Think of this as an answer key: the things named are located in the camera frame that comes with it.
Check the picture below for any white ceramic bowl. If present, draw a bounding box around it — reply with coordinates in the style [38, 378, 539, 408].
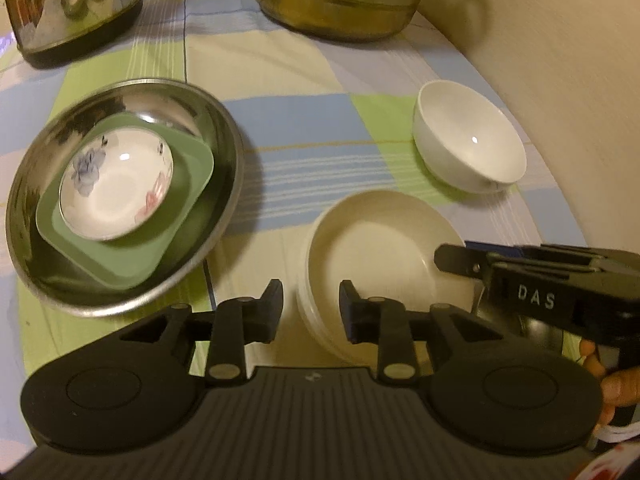
[412, 80, 527, 195]

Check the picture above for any checked pastel tablecloth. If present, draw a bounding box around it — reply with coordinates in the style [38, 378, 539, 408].
[0, 0, 556, 376]

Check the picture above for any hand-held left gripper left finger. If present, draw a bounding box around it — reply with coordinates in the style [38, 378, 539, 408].
[119, 279, 284, 386]

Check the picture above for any stainless steel bowl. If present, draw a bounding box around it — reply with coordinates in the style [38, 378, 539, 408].
[472, 280, 568, 361]

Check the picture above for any red and white cloth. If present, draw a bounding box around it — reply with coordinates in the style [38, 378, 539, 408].
[590, 440, 640, 480]

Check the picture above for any green square plate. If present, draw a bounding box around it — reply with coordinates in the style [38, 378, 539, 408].
[36, 112, 215, 291]

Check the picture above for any stainless steel kettle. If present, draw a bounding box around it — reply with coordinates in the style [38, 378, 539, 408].
[5, 0, 146, 69]

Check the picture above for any cream plastic bowl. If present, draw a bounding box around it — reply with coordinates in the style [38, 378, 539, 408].
[296, 191, 481, 366]

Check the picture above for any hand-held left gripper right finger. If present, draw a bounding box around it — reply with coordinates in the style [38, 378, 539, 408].
[338, 280, 506, 386]

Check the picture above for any large round steel plate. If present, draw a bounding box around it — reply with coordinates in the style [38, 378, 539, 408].
[5, 78, 244, 318]

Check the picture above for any stacked steel steamer pot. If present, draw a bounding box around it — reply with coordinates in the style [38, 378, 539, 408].
[252, 0, 479, 43]

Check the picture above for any small floral ceramic dish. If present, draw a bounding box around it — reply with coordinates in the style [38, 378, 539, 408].
[59, 128, 175, 241]

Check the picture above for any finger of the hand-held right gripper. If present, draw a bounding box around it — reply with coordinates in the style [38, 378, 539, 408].
[434, 244, 496, 281]
[465, 241, 518, 253]

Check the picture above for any person's right hand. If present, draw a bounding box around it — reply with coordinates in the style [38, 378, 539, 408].
[579, 340, 640, 438]

